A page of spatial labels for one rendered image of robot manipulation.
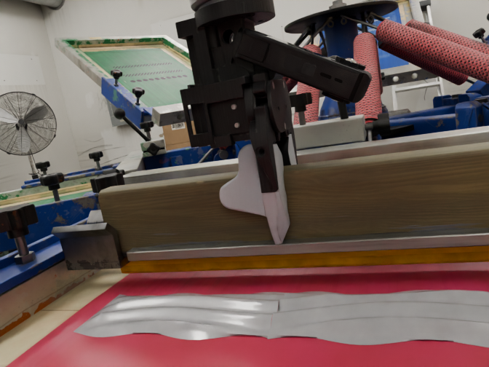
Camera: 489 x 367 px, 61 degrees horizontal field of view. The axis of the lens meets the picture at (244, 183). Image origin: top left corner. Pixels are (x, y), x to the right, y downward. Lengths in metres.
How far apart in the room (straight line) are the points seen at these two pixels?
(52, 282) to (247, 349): 0.25
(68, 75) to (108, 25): 0.86
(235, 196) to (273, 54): 0.13
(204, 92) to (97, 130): 5.34
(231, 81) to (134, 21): 4.99
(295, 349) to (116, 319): 0.17
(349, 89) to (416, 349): 0.19
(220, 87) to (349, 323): 0.21
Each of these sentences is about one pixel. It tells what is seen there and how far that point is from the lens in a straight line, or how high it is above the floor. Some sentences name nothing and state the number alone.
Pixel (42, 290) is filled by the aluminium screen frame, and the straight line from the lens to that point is 0.49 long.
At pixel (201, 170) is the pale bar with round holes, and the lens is 0.66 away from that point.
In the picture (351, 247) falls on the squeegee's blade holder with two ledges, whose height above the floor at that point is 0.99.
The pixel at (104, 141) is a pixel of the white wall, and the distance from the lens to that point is 5.66.
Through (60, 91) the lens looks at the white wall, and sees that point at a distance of 5.96.
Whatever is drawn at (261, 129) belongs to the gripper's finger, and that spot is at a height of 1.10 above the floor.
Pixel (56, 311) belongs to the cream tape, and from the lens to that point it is 0.48.
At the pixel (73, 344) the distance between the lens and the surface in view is 0.40.
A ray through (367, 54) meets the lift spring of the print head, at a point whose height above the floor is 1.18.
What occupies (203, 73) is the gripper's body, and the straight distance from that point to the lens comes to 0.39.
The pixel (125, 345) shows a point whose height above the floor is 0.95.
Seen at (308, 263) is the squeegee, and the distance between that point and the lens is 0.41.
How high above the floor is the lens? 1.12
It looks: 10 degrees down
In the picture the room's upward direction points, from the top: 10 degrees counter-clockwise
